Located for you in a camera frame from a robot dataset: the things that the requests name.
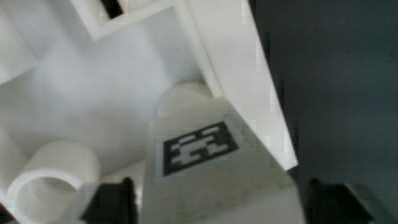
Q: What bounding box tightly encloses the white chair seat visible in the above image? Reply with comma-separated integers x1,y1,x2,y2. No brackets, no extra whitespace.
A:
0,0,297,224

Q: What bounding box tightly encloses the white chair leg with tag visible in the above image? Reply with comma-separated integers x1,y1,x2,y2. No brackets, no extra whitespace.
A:
140,82,306,224

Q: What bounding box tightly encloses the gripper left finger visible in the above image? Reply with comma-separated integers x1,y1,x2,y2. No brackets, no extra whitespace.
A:
59,176,142,224

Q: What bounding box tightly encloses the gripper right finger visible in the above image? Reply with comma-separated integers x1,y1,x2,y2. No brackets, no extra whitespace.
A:
304,178,398,224

